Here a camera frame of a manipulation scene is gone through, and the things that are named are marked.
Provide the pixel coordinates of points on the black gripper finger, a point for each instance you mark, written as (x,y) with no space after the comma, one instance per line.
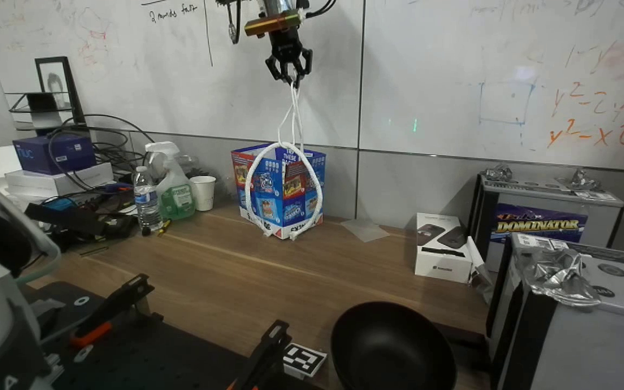
(275,67)
(303,66)

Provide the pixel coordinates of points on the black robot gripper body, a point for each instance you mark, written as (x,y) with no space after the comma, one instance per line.
(281,22)

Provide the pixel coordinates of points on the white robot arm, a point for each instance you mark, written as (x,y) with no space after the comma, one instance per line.
(114,346)

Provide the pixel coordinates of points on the blue cardboard snack box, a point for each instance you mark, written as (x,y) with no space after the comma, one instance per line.
(281,192)

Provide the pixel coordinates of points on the dark blue cardboard box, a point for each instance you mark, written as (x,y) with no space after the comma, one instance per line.
(56,155)

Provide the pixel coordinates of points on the small white product box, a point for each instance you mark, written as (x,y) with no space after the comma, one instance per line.
(446,250)

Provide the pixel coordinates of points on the white flat box stack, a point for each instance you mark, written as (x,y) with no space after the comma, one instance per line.
(58,184)

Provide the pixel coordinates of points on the grey Dominator battery box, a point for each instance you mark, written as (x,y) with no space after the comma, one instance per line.
(503,205)

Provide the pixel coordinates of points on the grey box with foil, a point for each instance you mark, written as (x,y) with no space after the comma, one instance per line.
(558,316)

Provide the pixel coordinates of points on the white paper cup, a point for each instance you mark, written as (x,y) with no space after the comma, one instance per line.
(205,192)

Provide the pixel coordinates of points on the green spray bottle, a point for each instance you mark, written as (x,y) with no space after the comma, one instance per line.
(174,188)

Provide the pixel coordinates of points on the clear plastic water bottle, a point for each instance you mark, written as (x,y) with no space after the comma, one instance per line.
(147,201)

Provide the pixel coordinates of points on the black white fiducial marker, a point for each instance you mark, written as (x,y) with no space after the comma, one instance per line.
(303,363)

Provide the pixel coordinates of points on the black frying pan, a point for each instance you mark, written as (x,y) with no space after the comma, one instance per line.
(382,346)

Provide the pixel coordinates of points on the black picture frame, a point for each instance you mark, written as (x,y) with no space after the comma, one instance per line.
(58,78)

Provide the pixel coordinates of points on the black clamp orange handle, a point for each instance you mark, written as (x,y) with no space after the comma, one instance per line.
(101,322)

